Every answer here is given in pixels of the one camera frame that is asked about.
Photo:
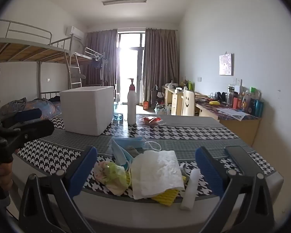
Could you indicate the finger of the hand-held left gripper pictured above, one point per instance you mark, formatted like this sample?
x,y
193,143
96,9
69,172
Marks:
x,y
26,114
36,128

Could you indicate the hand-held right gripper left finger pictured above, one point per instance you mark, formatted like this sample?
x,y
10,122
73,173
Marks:
x,y
83,170

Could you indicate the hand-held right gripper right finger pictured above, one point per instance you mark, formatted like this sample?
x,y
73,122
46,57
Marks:
x,y
208,170

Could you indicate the blue face mask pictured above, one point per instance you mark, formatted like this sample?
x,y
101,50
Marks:
x,y
122,150

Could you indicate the yellow foam net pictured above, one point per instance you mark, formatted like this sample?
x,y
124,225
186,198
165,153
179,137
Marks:
x,y
167,196

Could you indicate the grey sock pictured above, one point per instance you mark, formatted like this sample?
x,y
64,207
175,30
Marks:
x,y
132,150

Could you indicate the white cloth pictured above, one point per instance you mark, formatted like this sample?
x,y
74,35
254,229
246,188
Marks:
x,y
155,172

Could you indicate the white foam box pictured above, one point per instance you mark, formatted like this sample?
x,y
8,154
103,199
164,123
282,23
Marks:
x,y
87,111

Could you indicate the person's left hand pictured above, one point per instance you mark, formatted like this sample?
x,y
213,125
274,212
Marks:
x,y
3,177

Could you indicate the blue rolled quilt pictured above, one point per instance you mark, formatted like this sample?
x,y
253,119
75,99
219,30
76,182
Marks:
x,y
43,109

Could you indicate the white foam roll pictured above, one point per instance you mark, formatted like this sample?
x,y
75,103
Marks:
x,y
190,189

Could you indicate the crumpled colourful wrapper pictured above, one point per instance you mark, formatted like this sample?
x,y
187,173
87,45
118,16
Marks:
x,y
110,177

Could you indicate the wooden desk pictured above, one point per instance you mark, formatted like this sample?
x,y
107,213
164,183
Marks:
x,y
237,128

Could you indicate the printed papers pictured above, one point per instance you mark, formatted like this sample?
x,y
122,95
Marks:
x,y
232,114

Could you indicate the houndstooth tablecloth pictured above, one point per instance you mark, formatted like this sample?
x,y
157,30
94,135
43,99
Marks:
x,y
160,131

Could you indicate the yellow desk object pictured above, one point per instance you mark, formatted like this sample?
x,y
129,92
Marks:
x,y
214,103

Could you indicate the metal bunk bed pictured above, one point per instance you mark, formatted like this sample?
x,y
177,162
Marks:
x,y
26,46

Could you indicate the wooden smiley chair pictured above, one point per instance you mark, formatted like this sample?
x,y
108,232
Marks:
x,y
188,102

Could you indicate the red snack packet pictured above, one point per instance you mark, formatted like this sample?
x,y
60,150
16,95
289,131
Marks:
x,y
150,120

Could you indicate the cluster of toiletry bottles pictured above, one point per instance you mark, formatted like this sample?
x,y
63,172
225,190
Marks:
x,y
247,102

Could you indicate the white pump lotion bottle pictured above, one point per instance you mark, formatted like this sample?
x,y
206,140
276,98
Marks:
x,y
131,106

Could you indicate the hanging dark clothes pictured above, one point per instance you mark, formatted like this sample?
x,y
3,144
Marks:
x,y
99,68

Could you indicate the red carton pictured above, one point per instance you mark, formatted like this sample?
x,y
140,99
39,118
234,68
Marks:
x,y
145,105

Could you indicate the white air conditioner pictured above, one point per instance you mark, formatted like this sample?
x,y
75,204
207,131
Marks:
x,y
74,32

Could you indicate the brown curtain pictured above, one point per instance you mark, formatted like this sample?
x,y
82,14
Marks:
x,y
161,63
99,53

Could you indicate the glass balcony door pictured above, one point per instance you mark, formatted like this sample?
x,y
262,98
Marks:
x,y
129,65

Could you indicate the ceiling tube light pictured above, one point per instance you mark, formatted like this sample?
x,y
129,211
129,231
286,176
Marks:
x,y
124,1

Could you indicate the white wall outlet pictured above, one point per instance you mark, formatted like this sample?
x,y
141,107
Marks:
x,y
238,81

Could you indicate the cartoon wall picture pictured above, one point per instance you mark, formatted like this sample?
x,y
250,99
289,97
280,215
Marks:
x,y
226,64

